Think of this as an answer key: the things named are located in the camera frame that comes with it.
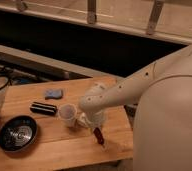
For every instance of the wooden cutting board table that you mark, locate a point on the wooden cutting board table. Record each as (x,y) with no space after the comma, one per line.
(57,147)

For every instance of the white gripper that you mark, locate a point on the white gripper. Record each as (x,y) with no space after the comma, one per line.
(95,120)

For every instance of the metal bracket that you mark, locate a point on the metal bracket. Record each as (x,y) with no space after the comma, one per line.
(154,16)
(91,11)
(20,5)

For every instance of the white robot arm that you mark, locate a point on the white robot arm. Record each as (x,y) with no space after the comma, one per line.
(162,91)

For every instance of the black rectangular case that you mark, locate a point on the black rectangular case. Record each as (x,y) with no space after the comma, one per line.
(42,108)

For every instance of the black ceramic bowl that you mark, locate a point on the black ceramic bowl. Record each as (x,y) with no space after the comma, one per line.
(18,133)

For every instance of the metal bracket right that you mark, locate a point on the metal bracket right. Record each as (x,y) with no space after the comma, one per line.
(154,16)

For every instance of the metal bracket middle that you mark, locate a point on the metal bracket middle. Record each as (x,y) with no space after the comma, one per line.
(91,11)

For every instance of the translucent plastic cup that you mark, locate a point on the translucent plastic cup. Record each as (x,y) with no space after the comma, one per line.
(67,114)

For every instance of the metal bracket left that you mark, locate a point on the metal bracket left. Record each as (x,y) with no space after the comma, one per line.
(20,5)

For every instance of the white tube with label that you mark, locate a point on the white tube with label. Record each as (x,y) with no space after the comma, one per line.
(81,120)

